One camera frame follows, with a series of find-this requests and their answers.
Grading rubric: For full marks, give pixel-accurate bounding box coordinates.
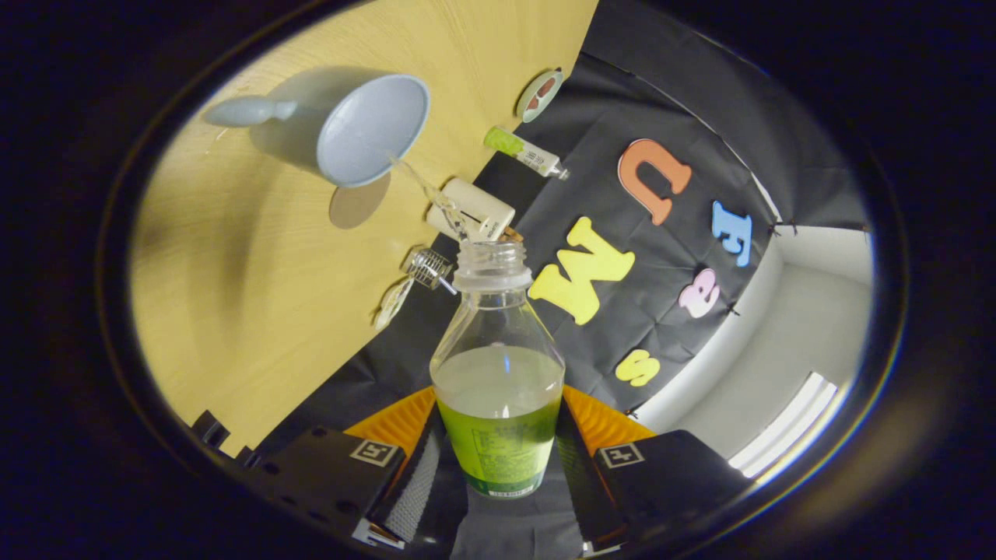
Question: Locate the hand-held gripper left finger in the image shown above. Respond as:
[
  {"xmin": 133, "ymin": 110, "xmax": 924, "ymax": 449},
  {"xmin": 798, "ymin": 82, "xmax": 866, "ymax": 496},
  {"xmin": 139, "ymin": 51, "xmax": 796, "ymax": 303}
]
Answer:
[{"xmin": 257, "ymin": 387, "xmax": 468, "ymax": 547}]

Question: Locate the ceiling light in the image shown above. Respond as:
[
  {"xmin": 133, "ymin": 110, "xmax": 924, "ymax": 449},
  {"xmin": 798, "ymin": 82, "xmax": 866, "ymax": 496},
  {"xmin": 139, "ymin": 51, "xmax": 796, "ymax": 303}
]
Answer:
[{"xmin": 728, "ymin": 372, "xmax": 840, "ymax": 478}]

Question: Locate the pale green plate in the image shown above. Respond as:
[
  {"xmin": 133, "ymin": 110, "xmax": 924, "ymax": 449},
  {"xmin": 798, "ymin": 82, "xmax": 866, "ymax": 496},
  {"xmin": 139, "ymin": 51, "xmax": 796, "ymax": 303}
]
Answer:
[{"xmin": 517, "ymin": 68, "xmax": 564, "ymax": 124}]

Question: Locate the wooden table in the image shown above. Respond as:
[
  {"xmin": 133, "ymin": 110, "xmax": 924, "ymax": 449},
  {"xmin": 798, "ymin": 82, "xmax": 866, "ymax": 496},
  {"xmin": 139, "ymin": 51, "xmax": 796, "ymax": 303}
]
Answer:
[{"xmin": 131, "ymin": 0, "xmax": 600, "ymax": 458}]

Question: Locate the tall white green drink bottle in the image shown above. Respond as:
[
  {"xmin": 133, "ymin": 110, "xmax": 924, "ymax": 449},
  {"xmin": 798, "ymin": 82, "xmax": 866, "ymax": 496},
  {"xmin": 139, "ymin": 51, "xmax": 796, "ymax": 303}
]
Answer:
[{"xmin": 483, "ymin": 126, "xmax": 570, "ymax": 181}]

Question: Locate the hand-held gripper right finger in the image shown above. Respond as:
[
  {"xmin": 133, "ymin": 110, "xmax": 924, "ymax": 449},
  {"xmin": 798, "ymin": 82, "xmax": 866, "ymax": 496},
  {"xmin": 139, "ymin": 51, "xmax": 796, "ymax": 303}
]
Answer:
[{"xmin": 554, "ymin": 385, "xmax": 752, "ymax": 551}]

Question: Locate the metal wire holder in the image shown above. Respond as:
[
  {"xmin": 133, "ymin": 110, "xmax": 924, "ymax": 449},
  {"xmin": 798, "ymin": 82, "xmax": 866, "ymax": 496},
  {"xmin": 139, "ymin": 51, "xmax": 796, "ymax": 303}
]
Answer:
[{"xmin": 405, "ymin": 247, "xmax": 454, "ymax": 290}]

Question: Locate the round brown coaster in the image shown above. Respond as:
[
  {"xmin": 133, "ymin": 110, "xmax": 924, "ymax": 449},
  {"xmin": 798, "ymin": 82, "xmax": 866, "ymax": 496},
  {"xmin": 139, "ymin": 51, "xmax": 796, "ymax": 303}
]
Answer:
[{"xmin": 329, "ymin": 173, "xmax": 392, "ymax": 230}]

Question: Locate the pale blue cup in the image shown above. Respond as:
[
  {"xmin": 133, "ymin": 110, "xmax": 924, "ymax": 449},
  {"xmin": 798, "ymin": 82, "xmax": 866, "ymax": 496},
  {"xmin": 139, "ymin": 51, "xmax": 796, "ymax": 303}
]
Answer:
[{"xmin": 204, "ymin": 74, "xmax": 431, "ymax": 189}]

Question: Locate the white divided dish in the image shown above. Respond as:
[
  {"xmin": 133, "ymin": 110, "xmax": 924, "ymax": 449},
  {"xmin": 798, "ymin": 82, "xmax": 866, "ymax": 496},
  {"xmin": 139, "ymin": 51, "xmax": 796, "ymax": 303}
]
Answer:
[{"xmin": 373, "ymin": 278, "xmax": 416, "ymax": 331}]

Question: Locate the clear green-label juice bottle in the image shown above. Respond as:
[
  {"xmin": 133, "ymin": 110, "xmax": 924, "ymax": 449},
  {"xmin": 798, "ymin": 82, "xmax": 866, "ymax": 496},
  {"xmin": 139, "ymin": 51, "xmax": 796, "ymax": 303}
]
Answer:
[{"xmin": 430, "ymin": 240, "xmax": 566, "ymax": 499}]

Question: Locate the white toaster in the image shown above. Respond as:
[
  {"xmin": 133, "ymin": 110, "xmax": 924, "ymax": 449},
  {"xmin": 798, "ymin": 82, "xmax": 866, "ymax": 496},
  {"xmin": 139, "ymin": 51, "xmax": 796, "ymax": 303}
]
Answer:
[{"xmin": 426, "ymin": 177, "xmax": 517, "ymax": 242}]

